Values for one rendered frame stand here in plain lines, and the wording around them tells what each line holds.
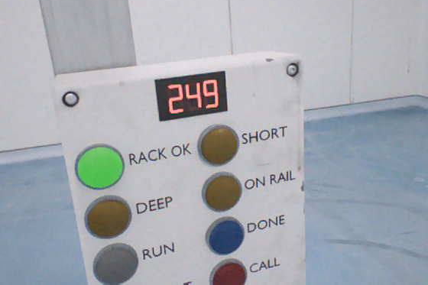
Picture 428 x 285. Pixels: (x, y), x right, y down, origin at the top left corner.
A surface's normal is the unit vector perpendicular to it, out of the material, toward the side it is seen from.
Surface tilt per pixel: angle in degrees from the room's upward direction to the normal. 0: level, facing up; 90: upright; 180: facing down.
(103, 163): 87
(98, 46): 90
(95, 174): 92
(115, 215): 88
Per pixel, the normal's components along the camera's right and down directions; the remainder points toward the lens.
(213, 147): 0.28, 0.25
